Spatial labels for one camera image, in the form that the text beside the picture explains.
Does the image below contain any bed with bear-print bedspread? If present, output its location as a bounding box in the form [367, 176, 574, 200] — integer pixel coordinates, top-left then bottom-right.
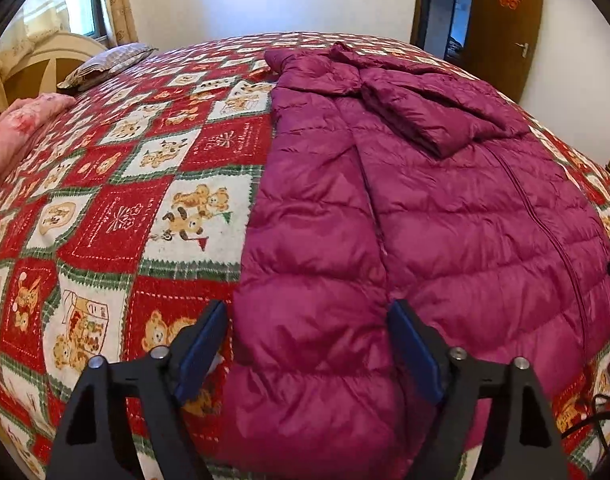
[0, 31, 610, 480]

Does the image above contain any brown wooden door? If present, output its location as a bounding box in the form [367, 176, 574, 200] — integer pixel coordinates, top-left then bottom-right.
[467, 0, 544, 103]

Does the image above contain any brown door frame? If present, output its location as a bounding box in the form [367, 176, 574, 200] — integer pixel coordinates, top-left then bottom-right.
[410, 0, 478, 51]

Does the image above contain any wide yellow patterned curtain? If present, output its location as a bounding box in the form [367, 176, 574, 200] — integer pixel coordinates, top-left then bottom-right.
[0, 0, 93, 111]

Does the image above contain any narrow yellow patterned curtain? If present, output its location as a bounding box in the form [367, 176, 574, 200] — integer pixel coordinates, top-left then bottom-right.
[97, 0, 138, 46]

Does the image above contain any folded pink floral blanket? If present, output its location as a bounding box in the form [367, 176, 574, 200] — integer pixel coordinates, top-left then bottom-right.
[0, 92, 76, 206]

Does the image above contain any magenta puffer jacket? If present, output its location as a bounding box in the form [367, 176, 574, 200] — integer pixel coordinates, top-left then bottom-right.
[215, 42, 610, 480]

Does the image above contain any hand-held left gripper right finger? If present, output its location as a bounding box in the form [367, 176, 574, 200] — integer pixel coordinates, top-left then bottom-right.
[387, 299, 570, 480]

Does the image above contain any striped pillow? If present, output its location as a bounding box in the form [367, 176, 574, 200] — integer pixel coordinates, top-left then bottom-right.
[57, 42, 160, 92]

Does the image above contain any black cable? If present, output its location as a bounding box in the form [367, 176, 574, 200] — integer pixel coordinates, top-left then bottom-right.
[560, 394, 610, 456]

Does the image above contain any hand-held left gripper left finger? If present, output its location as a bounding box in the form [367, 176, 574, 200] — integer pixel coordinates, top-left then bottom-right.
[45, 300, 230, 480]

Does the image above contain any window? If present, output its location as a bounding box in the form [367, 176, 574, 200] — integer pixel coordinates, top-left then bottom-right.
[87, 0, 110, 42]

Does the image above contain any wooden headboard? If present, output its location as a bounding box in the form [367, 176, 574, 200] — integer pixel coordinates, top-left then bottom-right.
[0, 30, 110, 131]

